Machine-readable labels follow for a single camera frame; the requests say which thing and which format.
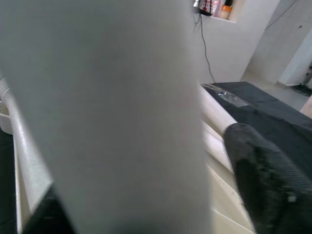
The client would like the black tablecloth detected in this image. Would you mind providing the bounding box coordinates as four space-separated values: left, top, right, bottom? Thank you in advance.
0 81 312 234

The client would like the pink plastic bottle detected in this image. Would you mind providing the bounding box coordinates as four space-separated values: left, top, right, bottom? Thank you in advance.
211 0 222 18

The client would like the clear plastic bag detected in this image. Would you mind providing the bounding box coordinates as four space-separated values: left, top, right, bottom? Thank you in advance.
213 90 250 108

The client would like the orange bottle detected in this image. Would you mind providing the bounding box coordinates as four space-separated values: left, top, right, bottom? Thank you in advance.
220 5 233 20

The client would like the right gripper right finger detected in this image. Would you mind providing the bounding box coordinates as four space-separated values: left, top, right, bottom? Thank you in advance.
223 123 312 234

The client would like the black wall cable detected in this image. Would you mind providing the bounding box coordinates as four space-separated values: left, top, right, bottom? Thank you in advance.
194 11 216 83

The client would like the white children table top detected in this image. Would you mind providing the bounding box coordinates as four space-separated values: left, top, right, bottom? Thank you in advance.
0 97 256 234

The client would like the white plastic table leg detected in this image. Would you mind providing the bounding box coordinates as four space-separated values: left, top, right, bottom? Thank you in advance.
0 77 56 215
199 84 237 134
0 0 213 234

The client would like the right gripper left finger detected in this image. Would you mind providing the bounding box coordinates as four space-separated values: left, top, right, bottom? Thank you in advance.
23 182 81 234

